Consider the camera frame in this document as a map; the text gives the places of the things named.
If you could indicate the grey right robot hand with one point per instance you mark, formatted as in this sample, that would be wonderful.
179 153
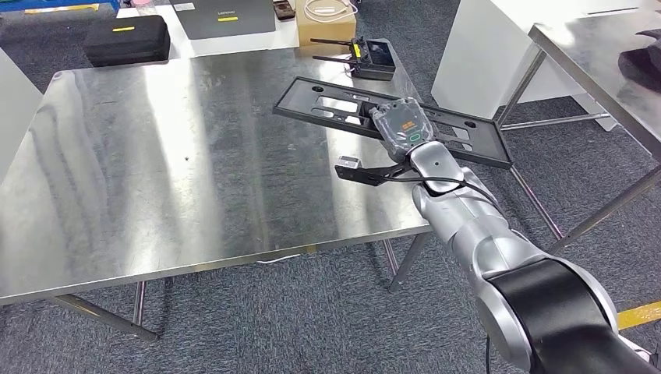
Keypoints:
405 129

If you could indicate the stainless steel workbench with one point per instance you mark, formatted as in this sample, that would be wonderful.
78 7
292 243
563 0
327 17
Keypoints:
155 165

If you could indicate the yellow floor tape square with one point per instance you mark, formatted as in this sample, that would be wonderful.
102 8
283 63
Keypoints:
640 315

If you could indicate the yellow tape strip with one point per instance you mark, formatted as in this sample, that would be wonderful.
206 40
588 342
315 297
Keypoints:
62 9

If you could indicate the blue metal cart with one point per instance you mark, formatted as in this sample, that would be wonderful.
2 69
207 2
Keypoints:
51 2

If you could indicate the black smartphone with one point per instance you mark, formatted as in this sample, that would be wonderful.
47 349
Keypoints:
284 9

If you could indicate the pink bottle cap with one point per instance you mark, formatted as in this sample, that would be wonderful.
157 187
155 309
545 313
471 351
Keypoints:
143 3

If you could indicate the black remote controller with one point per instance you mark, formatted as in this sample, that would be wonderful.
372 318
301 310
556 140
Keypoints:
379 62

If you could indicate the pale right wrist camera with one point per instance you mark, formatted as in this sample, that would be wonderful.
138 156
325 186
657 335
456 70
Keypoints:
348 164

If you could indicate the stainless steel table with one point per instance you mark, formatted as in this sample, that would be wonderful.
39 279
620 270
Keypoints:
588 51

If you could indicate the black plastic plate part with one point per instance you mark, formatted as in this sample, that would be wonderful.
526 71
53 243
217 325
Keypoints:
304 106

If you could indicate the black zip case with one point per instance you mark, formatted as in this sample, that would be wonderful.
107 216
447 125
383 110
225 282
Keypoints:
126 44

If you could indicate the grey laptop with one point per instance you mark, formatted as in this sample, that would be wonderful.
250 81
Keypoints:
222 26

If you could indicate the cardboard box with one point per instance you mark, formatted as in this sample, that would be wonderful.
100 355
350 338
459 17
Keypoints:
325 33

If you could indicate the white power strip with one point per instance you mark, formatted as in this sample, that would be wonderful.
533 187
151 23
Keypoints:
640 352

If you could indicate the black car part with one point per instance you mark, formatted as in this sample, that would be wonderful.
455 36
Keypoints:
643 67

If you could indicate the white cabinet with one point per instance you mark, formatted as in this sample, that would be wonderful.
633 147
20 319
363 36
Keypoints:
475 67

